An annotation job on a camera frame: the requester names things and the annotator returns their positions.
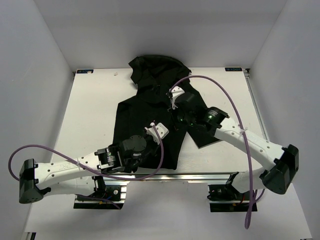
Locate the black jacket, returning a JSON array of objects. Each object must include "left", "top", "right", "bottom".
[{"left": 113, "top": 55, "right": 218, "bottom": 170}]

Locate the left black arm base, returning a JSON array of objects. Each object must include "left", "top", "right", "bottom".
[{"left": 73, "top": 181, "right": 127, "bottom": 210}]

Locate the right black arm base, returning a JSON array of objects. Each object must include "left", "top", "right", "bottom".
[{"left": 207, "top": 184, "right": 250, "bottom": 213}]

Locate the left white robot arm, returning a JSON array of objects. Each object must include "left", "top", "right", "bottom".
[{"left": 18, "top": 134, "right": 164, "bottom": 204}]

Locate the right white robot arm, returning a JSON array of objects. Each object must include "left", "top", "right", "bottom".
[{"left": 171, "top": 88, "right": 299, "bottom": 200}]

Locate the right blue table sticker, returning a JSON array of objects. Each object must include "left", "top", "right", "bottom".
[{"left": 224, "top": 67, "right": 243, "bottom": 72}]

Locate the blue table sticker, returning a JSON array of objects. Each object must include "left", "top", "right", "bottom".
[
  {"left": 224, "top": 67, "right": 243, "bottom": 72},
  {"left": 76, "top": 69, "right": 94, "bottom": 74}
]

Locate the left blue table sticker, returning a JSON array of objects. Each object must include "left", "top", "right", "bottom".
[{"left": 76, "top": 69, "right": 94, "bottom": 74}]

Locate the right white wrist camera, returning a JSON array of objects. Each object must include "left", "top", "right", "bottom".
[{"left": 166, "top": 86, "right": 185, "bottom": 112}]

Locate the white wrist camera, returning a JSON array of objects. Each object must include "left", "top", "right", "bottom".
[
  {"left": 166, "top": 86, "right": 185, "bottom": 112},
  {"left": 144, "top": 122, "right": 169, "bottom": 145}
]

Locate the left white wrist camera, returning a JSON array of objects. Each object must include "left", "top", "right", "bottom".
[{"left": 144, "top": 122, "right": 169, "bottom": 145}]

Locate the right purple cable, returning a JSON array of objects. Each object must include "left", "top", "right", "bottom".
[{"left": 168, "top": 75, "right": 266, "bottom": 230}]

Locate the purple cable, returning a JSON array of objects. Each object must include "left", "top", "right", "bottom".
[
  {"left": 168, "top": 75, "right": 266, "bottom": 230},
  {"left": 7, "top": 122, "right": 165, "bottom": 210}
]

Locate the aluminium table frame rail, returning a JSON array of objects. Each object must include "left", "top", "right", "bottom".
[{"left": 102, "top": 173, "right": 231, "bottom": 185}]

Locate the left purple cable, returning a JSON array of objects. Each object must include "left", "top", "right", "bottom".
[{"left": 7, "top": 122, "right": 165, "bottom": 210}]

